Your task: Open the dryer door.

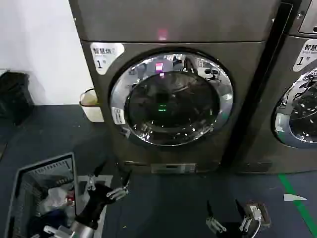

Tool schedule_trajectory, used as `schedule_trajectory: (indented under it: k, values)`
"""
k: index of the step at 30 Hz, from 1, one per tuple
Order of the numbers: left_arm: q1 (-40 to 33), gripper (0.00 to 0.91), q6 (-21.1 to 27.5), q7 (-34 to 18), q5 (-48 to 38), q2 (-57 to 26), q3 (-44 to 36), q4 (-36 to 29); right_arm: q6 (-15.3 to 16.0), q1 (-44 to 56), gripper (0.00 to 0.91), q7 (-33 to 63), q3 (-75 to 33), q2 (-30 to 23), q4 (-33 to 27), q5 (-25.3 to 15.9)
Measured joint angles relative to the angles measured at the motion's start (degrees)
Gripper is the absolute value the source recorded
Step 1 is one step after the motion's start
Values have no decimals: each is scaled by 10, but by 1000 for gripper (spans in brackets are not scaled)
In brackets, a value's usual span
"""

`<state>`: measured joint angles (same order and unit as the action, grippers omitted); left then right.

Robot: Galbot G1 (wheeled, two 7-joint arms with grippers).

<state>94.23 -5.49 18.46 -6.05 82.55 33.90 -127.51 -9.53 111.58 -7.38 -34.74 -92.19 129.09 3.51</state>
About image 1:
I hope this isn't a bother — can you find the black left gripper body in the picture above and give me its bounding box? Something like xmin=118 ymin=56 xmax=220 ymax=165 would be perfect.
xmin=74 ymin=183 xmax=113 ymax=229

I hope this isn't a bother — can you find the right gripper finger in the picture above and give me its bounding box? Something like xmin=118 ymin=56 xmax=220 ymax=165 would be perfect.
xmin=235 ymin=199 xmax=251 ymax=233
xmin=206 ymin=200 xmax=225 ymax=233

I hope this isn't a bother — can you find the grey front-load dryer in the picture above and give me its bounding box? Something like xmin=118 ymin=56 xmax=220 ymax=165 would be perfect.
xmin=234 ymin=0 xmax=317 ymax=175
xmin=68 ymin=0 xmax=282 ymax=175

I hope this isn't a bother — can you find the round glass dryer door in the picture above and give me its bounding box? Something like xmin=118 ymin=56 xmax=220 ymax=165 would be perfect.
xmin=107 ymin=47 xmax=235 ymax=147
xmin=270 ymin=66 xmax=317 ymax=150

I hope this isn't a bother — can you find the grey plastic laundry basket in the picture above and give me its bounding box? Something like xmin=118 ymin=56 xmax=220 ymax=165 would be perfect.
xmin=4 ymin=152 xmax=112 ymax=238

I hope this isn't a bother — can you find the beige plastic bin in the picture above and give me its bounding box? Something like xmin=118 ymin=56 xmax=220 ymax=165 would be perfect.
xmin=79 ymin=88 xmax=105 ymax=123

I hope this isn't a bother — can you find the black vertical trim strip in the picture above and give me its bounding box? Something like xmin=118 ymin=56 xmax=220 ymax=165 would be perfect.
xmin=221 ymin=1 xmax=295 ymax=172

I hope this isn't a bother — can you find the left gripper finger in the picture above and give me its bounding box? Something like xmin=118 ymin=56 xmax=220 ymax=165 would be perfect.
xmin=86 ymin=160 xmax=107 ymax=192
xmin=106 ymin=170 xmax=133 ymax=199

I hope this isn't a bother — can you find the dryer bottom access panel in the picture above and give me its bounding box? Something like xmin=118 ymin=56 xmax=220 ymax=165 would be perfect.
xmin=151 ymin=163 xmax=197 ymax=175

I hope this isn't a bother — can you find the green floor tape line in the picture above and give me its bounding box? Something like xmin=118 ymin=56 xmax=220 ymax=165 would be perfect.
xmin=278 ymin=174 xmax=317 ymax=238

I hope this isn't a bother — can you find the white number label sticker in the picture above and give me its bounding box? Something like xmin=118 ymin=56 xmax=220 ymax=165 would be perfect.
xmin=293 ymin=39 xmax=317 ymax=73
xmin=90 ymin=42 xmax=125 ymax=75

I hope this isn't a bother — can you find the white cloth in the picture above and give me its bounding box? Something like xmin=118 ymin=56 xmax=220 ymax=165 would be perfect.
xmin=40 ymin=186 xmax=70 ymax=214

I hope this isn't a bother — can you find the small white door sticker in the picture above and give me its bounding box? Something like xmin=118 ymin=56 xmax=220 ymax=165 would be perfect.
xmin=111 ymin=107 xmax=127 ymax=125

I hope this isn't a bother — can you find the white paper scrap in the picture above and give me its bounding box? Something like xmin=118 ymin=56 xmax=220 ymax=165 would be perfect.
xmin=283 ymin=193 xmax=308 ymax=202

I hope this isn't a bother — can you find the white plug with cable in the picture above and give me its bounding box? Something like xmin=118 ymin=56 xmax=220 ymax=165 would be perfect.
xmin=249 ymin=206 xmax=263 ymax=233

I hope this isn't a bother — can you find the dark blue garment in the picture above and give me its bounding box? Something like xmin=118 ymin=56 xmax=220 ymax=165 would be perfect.
xmin=26 ymin=208 xmax=76 ymax=238

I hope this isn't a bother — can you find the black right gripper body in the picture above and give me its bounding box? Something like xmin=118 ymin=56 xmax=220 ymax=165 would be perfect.
xmin=217 ymin=226 xmax=246 ymax=238

